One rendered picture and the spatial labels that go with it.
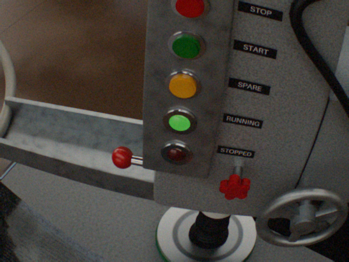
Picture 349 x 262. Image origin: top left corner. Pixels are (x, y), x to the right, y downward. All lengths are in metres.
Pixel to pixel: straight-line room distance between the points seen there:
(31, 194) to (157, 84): 0.66
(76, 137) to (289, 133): 0.42
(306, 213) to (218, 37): 0.27
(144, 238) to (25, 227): 0.32
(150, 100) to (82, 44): 2.42
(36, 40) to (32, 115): 2.23
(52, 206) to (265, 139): 0.63
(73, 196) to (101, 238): 0.14
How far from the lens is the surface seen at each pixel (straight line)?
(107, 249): 0.95
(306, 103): 0.48
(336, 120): 0.52
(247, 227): 0.94
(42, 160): 0.75
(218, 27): 0.41
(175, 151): 0.52
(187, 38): 0.41
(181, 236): 0.91
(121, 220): 1.00
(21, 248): 1.10
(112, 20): 3.11
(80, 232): 0.98
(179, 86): 0.45
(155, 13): 0.41
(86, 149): 0.79
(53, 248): 1.02
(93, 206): 1.02
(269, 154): 0.54
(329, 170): 0.59
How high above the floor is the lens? 1.65
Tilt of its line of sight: 47 degrees down
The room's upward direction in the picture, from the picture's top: 5 degrees clockwise
